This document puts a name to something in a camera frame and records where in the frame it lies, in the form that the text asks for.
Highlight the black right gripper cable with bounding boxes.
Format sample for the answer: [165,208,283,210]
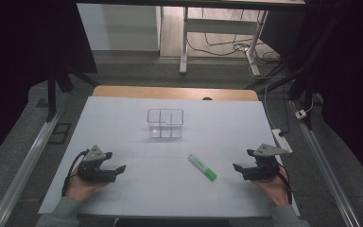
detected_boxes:
[276,163,294,206]

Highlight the person's right hand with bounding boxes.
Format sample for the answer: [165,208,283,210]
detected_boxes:
[252,166,291,208]

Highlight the person's left hand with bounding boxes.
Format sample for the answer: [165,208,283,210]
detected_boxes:
[65,170,109,202]

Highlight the black floor frame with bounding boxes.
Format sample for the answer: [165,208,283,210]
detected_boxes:
[47,122,73,146]

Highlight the dark curtain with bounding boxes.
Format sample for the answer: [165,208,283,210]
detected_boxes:
[259,0,363,185]
[0,0,98,173]

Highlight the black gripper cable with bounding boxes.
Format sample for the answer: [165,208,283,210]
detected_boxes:
[61,148,90,197]
[276,163,294,206]

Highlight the black floor cables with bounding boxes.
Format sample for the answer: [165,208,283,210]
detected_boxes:
[186,9,282,80]

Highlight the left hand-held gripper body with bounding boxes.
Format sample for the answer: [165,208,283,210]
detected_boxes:
[77,145,118,184]

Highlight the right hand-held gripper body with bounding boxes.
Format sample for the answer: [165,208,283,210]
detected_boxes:
[241,143,291,182]

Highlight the white table cover sheet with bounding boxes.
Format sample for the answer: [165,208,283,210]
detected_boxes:
[38,96,301,219]

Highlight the black metal stand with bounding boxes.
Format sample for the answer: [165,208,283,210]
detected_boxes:
[244,18,338,131]
[44,61,99,123]

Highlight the clear plastic compartment box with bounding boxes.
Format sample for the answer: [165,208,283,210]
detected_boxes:
[147,108,184,140]

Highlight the green highlighter pen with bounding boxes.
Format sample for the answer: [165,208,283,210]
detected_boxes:
[187,153,218,183]

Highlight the white power strip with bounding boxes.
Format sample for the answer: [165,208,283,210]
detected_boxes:
[270,128,294,154]

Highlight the aluminium rail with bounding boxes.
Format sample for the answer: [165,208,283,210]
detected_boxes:
[0,91,71,227]
[288,99,362,227]

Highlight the white cabinet panel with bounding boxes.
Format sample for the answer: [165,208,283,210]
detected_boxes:
[76,3,163,53]

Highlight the white desk frame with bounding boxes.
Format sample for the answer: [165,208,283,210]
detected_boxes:
[179,6,269,78]

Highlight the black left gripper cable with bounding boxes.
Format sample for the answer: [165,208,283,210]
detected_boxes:
[61,148,90,197]

